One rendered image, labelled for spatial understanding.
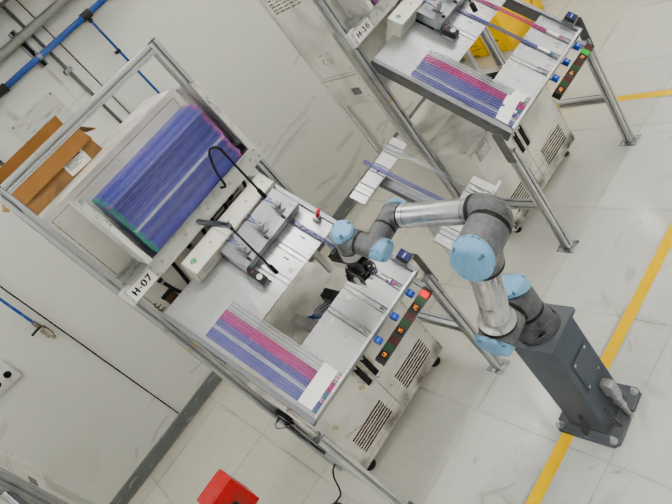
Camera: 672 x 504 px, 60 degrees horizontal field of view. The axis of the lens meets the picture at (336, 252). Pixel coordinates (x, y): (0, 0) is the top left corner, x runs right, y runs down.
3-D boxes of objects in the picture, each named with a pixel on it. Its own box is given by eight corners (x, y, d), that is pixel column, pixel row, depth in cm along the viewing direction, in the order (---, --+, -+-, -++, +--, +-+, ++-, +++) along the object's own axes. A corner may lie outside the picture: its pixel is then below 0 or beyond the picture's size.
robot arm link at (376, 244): (397, 226, 178) (366, 216, 183) (380, 254, 173) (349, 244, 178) (401, 241, 184) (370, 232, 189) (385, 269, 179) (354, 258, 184)
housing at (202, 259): (278, 198, 249) (274, 181, 236) (205, 288, 233) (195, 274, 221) (264, 189, 251) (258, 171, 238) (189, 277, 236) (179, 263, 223)
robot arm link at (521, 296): (548, 294, 188) (530, 267, 181) (533, 328, 182) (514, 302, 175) (515, 292, 197) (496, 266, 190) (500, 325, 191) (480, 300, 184)
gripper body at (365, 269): (366, 287, 199) (358, 269, 189) (345, 277, 203) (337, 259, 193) (378, 270, 201) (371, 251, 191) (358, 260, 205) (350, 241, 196)
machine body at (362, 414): (450, 354, 286) (380, 275, 256) (371, 481, 264) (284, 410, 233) (367, 328, 339) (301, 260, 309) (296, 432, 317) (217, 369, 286)
